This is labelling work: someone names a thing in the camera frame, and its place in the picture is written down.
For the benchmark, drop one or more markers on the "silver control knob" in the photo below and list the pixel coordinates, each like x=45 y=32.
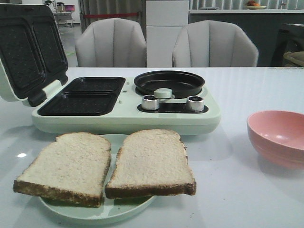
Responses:
x=195 y=103
x=150 y=103

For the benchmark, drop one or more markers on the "right grey upholstered chair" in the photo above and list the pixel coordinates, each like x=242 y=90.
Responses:
x=212 y=43

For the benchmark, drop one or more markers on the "right silver control knob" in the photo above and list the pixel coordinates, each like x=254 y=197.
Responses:
x=195 y=103

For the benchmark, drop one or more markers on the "black round frying pan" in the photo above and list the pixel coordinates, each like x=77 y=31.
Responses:
x=182 y=84

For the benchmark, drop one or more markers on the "bread slice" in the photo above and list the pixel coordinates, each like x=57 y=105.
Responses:
x=151 y=163
x=72 y=169

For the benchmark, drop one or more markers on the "red barrier tape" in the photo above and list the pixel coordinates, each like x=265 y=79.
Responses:
x=119 y=15

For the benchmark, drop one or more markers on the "pink bowl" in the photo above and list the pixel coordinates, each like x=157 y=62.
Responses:
x=278 y=136

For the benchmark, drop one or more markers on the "white cabinet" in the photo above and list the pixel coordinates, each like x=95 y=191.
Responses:
x=164 y=20

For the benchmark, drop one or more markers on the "left grey upholstered chair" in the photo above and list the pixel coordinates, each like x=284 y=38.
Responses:
x=112 y=42

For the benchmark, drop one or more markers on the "beige cushion at right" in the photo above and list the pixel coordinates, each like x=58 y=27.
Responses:
x=297 y=58

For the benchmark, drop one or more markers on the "grey upholstered chair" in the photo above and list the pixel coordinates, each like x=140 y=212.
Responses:
x=112 y=42
x=212 y=43

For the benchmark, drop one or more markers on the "green breakfast maker base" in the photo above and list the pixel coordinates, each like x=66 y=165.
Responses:
x=106 y=105

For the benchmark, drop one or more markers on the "left silver control knob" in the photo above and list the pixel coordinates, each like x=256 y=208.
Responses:
x=150 y=103

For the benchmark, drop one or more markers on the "green breakfast maker lid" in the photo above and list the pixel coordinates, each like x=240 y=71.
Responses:
x=31 y=53

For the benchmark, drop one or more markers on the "fruit plate on counter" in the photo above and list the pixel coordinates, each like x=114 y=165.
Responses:
x=253 y=5

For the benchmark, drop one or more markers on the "light green plate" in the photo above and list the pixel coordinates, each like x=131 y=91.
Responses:
x=111 y=210

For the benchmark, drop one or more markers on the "grey counter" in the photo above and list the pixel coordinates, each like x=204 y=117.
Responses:
x=266 y=28

